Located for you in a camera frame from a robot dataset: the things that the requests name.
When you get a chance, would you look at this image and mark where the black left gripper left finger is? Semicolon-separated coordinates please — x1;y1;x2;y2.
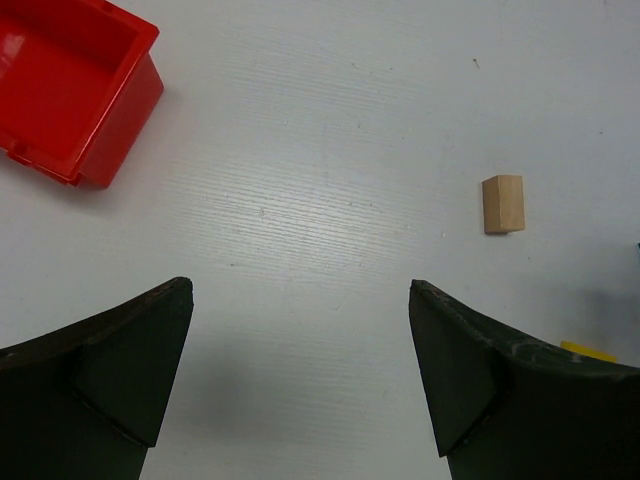
1;277;193;479

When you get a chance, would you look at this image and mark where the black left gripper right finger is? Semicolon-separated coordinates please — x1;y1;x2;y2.
409;280;639;479

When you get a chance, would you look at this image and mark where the red plastic bin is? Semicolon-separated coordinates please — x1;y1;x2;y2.
1;0;164;188

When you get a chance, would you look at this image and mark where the yellow wood block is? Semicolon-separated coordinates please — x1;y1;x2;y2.
560;341;617;363

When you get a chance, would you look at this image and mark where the natural tan wood block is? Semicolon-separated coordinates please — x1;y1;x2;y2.
481;175;525;235

